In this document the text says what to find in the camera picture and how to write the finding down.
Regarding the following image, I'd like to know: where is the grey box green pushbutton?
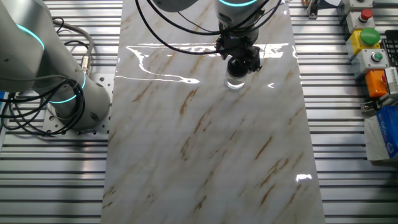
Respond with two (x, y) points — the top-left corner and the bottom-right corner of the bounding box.
(351, 49), (390, 80)

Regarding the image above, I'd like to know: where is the metal cable connector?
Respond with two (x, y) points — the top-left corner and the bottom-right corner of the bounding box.
(81, 55), (91, 76)

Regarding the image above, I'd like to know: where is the metal bracket with wires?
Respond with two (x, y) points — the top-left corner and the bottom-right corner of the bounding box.
(306, 0), (322, 20)

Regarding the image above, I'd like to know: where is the thick grey robot cable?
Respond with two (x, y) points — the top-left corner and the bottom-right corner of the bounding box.
(52, 19), (94, 59)

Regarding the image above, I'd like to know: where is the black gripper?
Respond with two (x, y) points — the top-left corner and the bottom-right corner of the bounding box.
(215, 34), (262, 74)

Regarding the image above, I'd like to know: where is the black knobbed jar lid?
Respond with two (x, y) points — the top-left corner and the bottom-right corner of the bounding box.
(226, 57), (249, 78)

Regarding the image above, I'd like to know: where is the small metal bracket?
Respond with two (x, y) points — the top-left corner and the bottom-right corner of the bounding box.
(359, 98), (384, 114)

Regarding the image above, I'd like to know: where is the grey box under red button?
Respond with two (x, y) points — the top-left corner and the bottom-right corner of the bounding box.
(346, 11), (376, 34)

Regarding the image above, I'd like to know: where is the green mushroom button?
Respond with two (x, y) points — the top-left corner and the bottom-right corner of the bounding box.
(359, 27), (381, 46)

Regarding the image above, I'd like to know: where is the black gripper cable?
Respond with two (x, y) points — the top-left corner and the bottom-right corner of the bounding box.
(146, 0), (282, 35)

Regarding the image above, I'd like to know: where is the grey box black button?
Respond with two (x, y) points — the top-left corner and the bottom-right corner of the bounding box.
(337, 0), (374, 15)

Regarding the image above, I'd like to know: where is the black keyboard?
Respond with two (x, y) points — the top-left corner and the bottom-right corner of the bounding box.
(381, 29), (398, 68)

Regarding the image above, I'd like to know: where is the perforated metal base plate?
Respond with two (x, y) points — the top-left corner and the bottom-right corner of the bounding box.
(42, 73), (115, 137)

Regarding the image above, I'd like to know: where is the white marble pattern board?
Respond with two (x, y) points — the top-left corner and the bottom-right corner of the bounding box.
(101, 0), (326, 224)

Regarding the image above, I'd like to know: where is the black cable bundle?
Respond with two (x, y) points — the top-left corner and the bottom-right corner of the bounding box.
(0, 77), (86, 138)

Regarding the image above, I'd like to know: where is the thin black cable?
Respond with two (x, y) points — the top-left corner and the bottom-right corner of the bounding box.
(52, 17), (91, 58)

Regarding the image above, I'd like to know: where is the blue tissue pack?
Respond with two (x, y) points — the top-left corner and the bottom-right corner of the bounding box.
(364, 105), (398, 162)

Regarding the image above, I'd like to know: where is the red emergency button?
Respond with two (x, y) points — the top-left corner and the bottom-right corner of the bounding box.
(358, 8), (374, 23)

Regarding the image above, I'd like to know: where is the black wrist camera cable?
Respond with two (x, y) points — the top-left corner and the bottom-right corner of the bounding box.
(134, 0), (220, 56)

